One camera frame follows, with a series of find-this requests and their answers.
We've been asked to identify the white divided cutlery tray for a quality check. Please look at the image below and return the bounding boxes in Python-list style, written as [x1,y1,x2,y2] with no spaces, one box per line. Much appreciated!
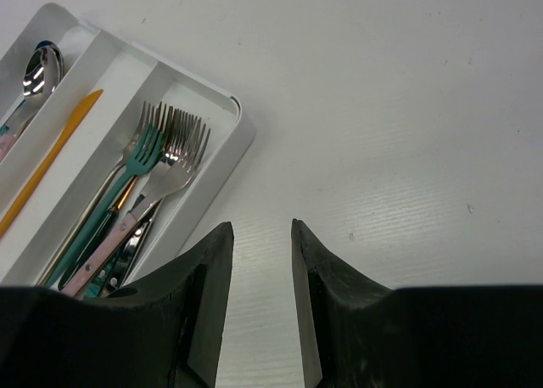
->
[1,3,255,298]

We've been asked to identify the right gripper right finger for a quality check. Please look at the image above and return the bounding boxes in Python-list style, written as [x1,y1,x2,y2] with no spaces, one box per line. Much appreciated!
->
[291,220,542,387]

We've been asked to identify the gold fork black handle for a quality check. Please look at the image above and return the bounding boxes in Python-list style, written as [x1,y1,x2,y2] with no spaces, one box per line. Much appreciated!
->
[58,173,136,290]

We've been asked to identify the teal handled silver spoon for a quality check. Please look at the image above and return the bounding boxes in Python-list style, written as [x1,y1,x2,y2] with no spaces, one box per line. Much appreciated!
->
[1,45,64,135]

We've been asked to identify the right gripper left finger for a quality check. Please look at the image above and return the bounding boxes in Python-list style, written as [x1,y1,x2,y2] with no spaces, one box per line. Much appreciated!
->
[1,222,234,387]

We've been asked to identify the orange plastic knife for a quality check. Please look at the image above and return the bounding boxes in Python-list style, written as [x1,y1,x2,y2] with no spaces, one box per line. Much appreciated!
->
[1,89,104,237]

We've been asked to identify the teal handled silver fork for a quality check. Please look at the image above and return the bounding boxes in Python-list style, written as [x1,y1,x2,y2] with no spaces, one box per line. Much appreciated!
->
[83,267,120,299]

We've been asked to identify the blue metal spoon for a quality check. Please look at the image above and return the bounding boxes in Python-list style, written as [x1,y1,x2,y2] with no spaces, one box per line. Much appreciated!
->
[35,40,56,50]

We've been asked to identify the all silver fork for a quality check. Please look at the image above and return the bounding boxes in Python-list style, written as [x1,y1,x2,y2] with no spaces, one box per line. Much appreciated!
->
[36,101,148,286]

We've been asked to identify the pink handled silver fork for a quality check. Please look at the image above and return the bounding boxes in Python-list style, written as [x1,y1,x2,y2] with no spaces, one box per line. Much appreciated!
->
[61,127,210,297]

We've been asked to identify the pink handled silver spoon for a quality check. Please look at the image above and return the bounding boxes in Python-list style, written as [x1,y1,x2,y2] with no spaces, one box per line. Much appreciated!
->
[0,131,17,161]

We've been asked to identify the teal plastic fork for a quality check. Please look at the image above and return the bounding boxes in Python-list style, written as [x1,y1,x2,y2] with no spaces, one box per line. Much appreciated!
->
[37,120,165,288]

